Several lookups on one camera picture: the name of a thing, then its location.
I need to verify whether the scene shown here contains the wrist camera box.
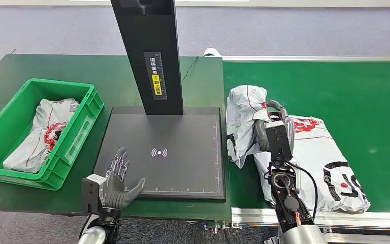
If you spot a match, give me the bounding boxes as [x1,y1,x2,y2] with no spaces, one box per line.
[82,174,107,215]
[265,121,294,163]

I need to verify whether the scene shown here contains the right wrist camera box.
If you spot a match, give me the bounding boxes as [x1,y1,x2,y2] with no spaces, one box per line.
[265,121,294,163]

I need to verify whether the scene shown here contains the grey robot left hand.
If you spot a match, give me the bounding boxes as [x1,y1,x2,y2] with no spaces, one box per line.
[101,146,147,210]

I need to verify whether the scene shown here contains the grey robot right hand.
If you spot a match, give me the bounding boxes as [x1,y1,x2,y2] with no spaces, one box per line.
[253,99,296,153]

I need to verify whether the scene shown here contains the large white mailer package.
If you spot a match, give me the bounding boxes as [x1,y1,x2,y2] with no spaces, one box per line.
[253,115,371,215]

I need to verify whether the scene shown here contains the green plastic crate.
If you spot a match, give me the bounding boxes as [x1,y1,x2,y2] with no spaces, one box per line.
[0,78,105,191]

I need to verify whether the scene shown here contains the black scanner column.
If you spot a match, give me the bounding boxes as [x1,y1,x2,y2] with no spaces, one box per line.
[110,0,184,116]

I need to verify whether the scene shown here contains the thin black cable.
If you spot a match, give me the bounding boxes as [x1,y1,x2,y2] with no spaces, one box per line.
[181,56,200,83]

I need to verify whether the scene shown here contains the black scanner base plate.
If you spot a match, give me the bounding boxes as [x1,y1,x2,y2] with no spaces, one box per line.
[93,106,226,203]

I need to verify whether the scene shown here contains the white red-printed mailer package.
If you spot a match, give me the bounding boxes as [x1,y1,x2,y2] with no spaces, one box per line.
[2,98,80,174]

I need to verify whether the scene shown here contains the metal connector ports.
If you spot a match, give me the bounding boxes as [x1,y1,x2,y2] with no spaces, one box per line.
[186,220,243,234]

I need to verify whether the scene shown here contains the small white mailer package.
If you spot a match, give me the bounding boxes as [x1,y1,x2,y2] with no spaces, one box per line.
[226,84,273,169]

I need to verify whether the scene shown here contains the green conveyor belt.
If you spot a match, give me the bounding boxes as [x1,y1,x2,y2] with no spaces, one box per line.
[222,60,390,214]

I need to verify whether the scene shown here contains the black yellow column label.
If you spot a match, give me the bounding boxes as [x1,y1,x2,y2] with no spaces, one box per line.
[143,51,168,101]

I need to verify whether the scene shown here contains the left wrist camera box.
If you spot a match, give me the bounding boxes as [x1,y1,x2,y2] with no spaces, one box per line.
[82,174,107,215]

